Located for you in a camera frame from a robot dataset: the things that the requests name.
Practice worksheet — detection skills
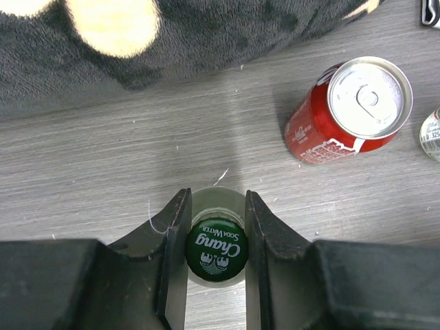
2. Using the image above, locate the glass soda water bottle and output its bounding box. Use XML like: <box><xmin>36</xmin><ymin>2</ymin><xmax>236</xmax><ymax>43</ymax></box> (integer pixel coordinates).
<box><xmin>185</xmin><ymin>186</ymin><xmax>249</xmax><ymax>288</ymax></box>

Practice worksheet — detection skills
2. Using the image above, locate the black floral plush blanket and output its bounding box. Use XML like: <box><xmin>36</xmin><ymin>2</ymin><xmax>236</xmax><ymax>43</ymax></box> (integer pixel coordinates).
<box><xmin>1</xmin><ymin>1</ymin><xmax>379</xmax><ymax>120</ymax></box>

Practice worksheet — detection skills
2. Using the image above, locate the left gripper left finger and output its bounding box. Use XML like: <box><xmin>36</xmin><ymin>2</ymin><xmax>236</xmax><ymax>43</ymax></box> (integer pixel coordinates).
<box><xmin>1</xmin><ymin>188</ymin><xmax>192</xmax><ymax>329</ymax></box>

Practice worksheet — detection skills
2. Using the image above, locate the black white striped cloth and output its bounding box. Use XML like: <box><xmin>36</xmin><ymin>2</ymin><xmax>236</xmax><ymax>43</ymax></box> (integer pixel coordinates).
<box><xmin>421</xmin><ymin>0</ymin><xmax>440</xmax><ymax>30</ymax></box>

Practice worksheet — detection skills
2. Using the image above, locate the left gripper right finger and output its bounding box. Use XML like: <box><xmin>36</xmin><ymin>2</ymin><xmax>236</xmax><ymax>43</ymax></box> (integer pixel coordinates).
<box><xmin>245</xmin><ymin>191</ymin><xmax>439</xmax><ymax>329</ymax></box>

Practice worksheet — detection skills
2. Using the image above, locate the red soda can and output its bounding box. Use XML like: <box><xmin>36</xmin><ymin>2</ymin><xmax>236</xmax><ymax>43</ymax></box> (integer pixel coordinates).
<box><xmin>284</xmin><ymin>56</ymin><xmax>413</xmax><ymax>164</ymax></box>

